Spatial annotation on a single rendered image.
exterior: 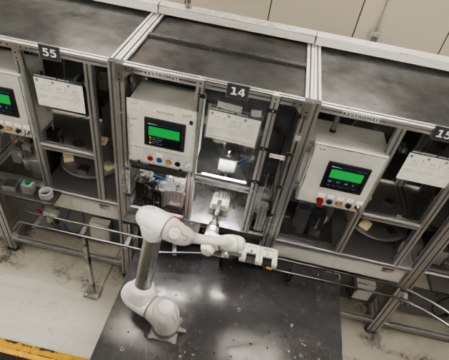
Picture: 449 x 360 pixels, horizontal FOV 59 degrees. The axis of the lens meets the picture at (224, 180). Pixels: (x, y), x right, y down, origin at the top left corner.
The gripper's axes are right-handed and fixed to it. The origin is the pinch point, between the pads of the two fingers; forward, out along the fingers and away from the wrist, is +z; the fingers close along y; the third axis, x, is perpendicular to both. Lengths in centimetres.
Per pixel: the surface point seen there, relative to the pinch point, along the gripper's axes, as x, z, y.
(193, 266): 8.8, -33.1, -33.1
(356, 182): -79, -7, 57
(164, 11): 64, 77, 97
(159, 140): 41, -7, 57
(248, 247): -27.0, -18.4, -15.6
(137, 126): 56, -5, 62
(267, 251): -40.2, -20.2, -13.0
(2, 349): 132, -99, -95
